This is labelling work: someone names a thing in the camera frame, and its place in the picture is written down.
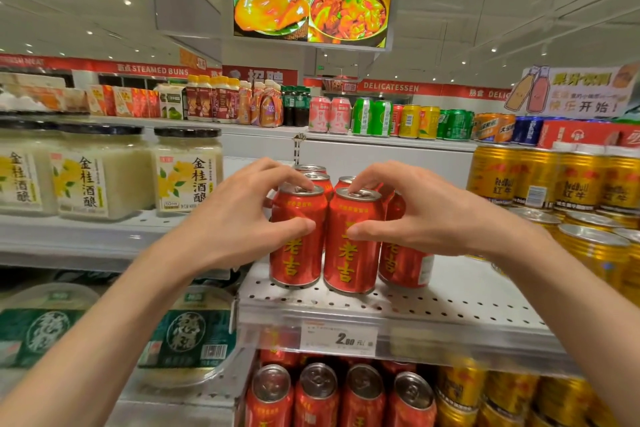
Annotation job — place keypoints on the person's right hand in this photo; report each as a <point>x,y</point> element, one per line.
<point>440,221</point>

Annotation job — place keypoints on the green-label clear plastic tub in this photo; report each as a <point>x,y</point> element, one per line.
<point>45,326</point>
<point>195,336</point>

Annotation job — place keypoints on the dark glass bottles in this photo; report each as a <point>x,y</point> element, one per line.
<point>296,106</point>

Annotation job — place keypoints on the green and white carton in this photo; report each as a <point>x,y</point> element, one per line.
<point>171,102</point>

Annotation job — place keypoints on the pink drink can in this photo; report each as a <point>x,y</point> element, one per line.
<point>319,114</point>
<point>340,115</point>

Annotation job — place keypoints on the red wall sign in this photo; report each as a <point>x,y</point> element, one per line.
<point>260,75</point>

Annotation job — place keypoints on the red delicatessen wall banner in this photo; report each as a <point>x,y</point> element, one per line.
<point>410,88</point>

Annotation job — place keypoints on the person's left thumb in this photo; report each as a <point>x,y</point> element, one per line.
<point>285,234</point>

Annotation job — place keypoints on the orange drink cans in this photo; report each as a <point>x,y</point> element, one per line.
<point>494,127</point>

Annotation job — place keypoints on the juice drinks paper sign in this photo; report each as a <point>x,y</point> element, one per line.
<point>570,91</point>

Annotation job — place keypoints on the red cardboard case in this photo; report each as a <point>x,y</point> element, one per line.
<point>590,134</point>

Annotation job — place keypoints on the person's right thumb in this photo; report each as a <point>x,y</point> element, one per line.
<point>372,231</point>

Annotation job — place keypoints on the row of gold drink cans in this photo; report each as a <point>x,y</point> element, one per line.
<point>510,399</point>

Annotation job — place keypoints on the dark green drink cans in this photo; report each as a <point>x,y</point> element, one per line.
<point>456,124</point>

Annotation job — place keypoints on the red herbal tea can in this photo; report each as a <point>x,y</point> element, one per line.
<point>297,261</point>
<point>350,266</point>

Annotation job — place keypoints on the black-lidded rice wine jar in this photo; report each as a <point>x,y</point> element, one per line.
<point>100,176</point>
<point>20,176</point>
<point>187,171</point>

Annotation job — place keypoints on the person's right forearm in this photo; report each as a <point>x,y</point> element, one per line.
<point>575,311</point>

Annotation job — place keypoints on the row of yellow-capped bottles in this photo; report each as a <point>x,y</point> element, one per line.
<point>212,99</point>

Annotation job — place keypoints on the person's left hand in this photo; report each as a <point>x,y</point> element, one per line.
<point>230,226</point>

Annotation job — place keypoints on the stack of gold drink cans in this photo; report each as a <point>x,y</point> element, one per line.
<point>575,181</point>

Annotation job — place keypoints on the yellow drink can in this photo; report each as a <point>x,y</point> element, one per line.
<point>409,120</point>
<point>429,122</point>

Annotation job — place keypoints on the white long display shelf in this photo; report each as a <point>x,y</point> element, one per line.
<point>260,134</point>

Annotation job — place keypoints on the row of red-orange cartons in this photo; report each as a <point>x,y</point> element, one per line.
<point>122,101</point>

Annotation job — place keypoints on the white price tag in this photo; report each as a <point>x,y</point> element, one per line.
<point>338,339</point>

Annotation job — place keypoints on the row of red drink cans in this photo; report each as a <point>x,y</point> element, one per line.
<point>340,396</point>

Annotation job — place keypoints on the long red wall banner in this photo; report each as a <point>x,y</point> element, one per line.
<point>100,65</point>

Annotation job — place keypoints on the light green drink can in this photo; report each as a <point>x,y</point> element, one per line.
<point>381,118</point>
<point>361,116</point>

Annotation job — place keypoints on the blue drink cans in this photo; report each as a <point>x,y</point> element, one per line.
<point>527,130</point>

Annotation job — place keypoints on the row of orange drink bottles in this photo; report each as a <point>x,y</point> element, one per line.
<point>260,104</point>

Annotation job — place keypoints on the person's left forearm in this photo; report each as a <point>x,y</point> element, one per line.
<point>100,331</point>

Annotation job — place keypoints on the packaged goods with egg trays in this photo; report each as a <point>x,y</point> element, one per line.
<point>40,94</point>

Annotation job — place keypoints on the metal hanging clip strip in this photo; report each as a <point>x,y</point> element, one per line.
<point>299,144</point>

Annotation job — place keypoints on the white perforated metal shelf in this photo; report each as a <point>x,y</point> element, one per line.
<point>475,306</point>

